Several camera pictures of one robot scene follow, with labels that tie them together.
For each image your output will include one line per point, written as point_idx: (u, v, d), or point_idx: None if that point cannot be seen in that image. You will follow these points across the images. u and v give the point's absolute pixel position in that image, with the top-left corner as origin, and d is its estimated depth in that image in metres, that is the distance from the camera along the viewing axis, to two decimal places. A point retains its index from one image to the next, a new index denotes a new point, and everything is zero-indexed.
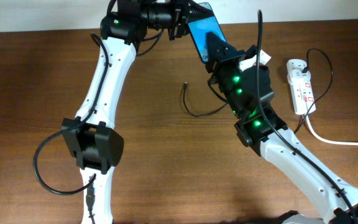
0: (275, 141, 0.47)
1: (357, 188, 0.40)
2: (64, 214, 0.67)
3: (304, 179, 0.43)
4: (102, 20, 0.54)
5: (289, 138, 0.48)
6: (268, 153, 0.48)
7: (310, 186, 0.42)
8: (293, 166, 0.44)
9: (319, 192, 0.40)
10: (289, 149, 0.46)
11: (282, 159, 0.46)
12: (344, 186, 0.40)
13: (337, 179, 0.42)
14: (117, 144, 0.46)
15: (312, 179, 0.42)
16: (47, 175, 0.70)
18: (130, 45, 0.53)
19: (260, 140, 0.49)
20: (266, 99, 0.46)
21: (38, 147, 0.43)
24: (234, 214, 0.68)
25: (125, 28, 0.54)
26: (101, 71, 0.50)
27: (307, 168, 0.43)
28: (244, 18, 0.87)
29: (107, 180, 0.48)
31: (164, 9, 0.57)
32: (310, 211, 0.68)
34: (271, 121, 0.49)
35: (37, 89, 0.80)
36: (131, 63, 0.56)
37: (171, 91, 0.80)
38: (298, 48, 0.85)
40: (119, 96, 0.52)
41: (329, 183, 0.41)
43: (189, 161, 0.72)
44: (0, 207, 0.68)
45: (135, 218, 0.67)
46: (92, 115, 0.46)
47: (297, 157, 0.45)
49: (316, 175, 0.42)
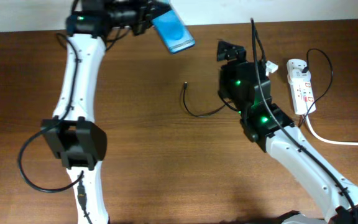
0: (281, 138, 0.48)
1: None
2: (64, 214, 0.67)
3: (307, 177, 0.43)
4: (66, 19, 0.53)
5: (294, 135, 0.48)
6: (273, 148, 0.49)
7: (313, 184, 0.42)
8: (298, 163, 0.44)
9: (323, 190, 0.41)
10: (295, 145, 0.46)
11: (287, 155, 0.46)
12: (347, 185, 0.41)
13: (341, 178, 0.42)
14: (98, 138, 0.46)
15: (316, 177, 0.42)
16: (48, 175, 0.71)
18: (97, 39, 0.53)
19: (265, 137, 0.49)
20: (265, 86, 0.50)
21: (23, 147, 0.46)
24: (234, 214, 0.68)
25: (90, 22, 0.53)
26: (72, 68, 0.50)
27: (311, 165, 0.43)
28: (245, 18, 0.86)
29: (96, 176, 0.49)
31: (127, 7, 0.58)
32: (311, 211, 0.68)
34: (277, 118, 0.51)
35: (36, 89, 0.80)
36: (102, 57, 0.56)
37: (171, 91, 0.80)
38: (298, 48, 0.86)
40: (94, 89, 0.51)
41: (332, 182, 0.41)
43: (189, 161, 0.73)
44: (0, 207, 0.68)
45: (135, 218, 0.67)
46: (70, 112, 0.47)
47: (302, 154, 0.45)
49: (320, 172, 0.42)
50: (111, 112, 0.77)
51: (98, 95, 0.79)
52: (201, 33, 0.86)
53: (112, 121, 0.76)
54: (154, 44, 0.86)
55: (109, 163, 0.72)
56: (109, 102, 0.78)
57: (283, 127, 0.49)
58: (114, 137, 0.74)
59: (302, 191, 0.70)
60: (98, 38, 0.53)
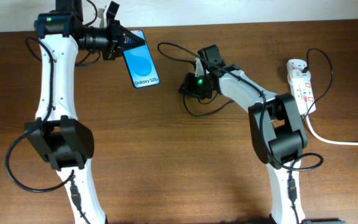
0: (228, 76, 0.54)
1: (273, 93, 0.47)
2: (65, 214, 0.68)
3: (241, 95, 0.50)
4: (35, 20, 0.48)
5: (236, 73, 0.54)
6: (224, 86, 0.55)
7: (243, 97, 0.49)
8: (235, 89, 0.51)
9: (248, 97, 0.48)
10: (234, 77, 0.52)
11: (230, 86, 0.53)
12: (265, 91, 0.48)
13: (263, 89, 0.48)
14: (84, 134, 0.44)
15: (245, 93, 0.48)
16: (47, 175, 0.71)
18: (69, 38, 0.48)
19: (219, 78, 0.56)
20: (209, 49, 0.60)
21: (7, 153, 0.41)
24: (234, 214, 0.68)
25: (59, 22, 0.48)
26: (48, 68, 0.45)
27: (243, 87, 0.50)
28: (245, 18, 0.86)
29: (87, 175, 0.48)
31: (100, 33, 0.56)
32: (309, 211, 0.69)
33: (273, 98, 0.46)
34: (228, 67, 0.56)
35: (35, 88, 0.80)
36: (76, 55, 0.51)
37: (171, 91, 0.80)
38: (298, 49, 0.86)
40: (73, 88, 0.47)
41: (258, 94, 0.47)
43: (188, 161, 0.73)
44: (0, 207, 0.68)
45: (135, 218, 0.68)
46: (52, 112, 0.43)
47: (240, 82, 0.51)
49: (248, 87, 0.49)
50: (110, 112, 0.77)
51: (97, 95, 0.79)
52: (201, 33, 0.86)
53: (112, 120, 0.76)
54: (153, 43, 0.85)
55: (109, 163, 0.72)
56: (109, 101, 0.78)
57: (231, 70, 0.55)
58: (114, 138, 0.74)
59: (302, 191, 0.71)
60: (70, 37, 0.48)
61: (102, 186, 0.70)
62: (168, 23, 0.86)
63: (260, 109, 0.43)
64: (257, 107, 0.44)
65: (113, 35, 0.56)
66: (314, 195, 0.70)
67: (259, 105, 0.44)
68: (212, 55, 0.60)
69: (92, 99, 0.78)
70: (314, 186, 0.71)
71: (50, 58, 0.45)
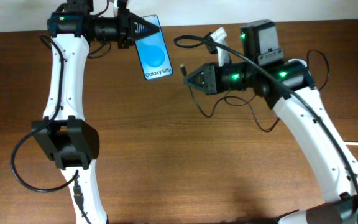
0: (296, 104, 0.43)
1: None
2: (65, 213, 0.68)
3: (317, 154, 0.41)
4: (48, 20, 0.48)
5: (310, 102, 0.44)
6: (283, 111, 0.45)
7: (320, 160, 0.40)
8: (309, 140, 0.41)
9: (331, 171, 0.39)
10: (312, 115, 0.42)
11: (299, 127, 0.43)
12: (356, 168, 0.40)
13: (353, 165, 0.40)
14: (91, 135, 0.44)
15: (330, 162, 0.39)
16: (47, 175, 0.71)
18: (81, 38, 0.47)
19: (280, 96, 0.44)
20: (263, 28, 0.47)
21: (13, 150, 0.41)
24: (234, 214, 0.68)
25: (73, 22, 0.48)
26: (57, 68, 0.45)
27: (324, 142, 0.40)
28: (245, 18, 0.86)
29: (92, 175, 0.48)
31: (110, 23, 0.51)
32: None
33: None
34: (295, 73, 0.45)
35: (34, 88, 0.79)
36: (87, 55, 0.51)
37: (171, 91, 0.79)
38: (298, 49, 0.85)
40: (82, 88, 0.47)
41: (341, 161, 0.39)
43: (189, 161, 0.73)
44: (0, 208, 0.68)
45: (135, 218, 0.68)
46: (60, 111, 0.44)
47: (317, 126, 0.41)
49: (330, 147, 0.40)
50: (110, 112, 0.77)
51: (98, 95, 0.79)
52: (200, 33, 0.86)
53: (112, 121, 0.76)
54: None
55: (109, 163, 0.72)
56: (109, 101, 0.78)
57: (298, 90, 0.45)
58: (114, 138, 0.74)
59: (302, 191, 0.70)
60: (81, 37, 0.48)
61: (102, 186, 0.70)
62: (168, 23, 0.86)
63: (349, 208, 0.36)
64: (347, 207, 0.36)
65: (122, 27, 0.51)
66: (315, 195, 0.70)
67: (350, 204, 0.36)
68: (266, 42, 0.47)
69: (92, 99, 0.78)
70: (314, 186, 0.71)
71: (61, 57, 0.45)
